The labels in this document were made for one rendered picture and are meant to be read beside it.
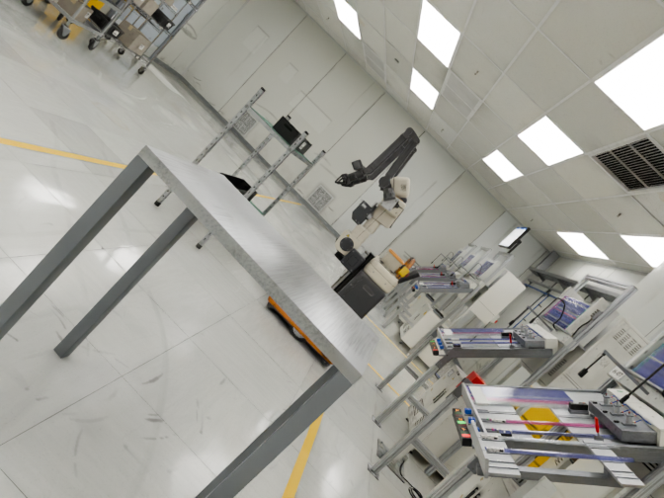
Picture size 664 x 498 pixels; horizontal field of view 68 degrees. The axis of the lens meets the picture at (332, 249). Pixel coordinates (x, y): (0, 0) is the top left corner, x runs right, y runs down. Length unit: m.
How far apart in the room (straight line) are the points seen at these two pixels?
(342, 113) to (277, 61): 1.84
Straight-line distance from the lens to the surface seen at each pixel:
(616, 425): 2.47
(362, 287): 3.52
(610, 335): 3.86
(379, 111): 11.12
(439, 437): 3.82
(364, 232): 3.65
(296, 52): 11.65
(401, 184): 3.66
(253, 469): 1.18
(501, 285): 6.94
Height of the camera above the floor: 1.06
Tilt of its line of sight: 7 degrees down
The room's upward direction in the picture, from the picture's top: 45 degrees clockwise
